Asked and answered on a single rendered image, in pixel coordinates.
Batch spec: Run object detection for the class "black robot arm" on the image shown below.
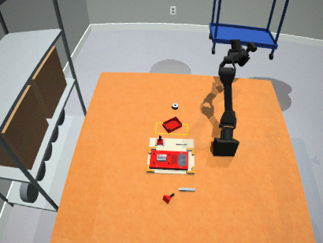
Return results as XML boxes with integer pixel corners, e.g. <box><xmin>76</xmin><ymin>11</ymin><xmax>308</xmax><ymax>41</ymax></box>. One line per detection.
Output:
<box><xmin>218</xmin><ymin>39</ymin><xmax>245</xmax><ymax>140</ymax></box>

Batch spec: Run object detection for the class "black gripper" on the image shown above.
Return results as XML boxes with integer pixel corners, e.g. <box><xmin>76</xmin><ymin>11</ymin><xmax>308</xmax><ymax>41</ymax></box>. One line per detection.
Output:
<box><xmin>237</xmin><ymin>42</ymin><xmax>257</xmax><ymax>66</ymax></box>

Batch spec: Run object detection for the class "black toy wheel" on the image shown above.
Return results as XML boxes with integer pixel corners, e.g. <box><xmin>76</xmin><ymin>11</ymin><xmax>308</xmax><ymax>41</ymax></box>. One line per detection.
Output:
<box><xmin>172</xmin><ymin>103</ymin><xmax>179</xmax><ymax>110</ymax></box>

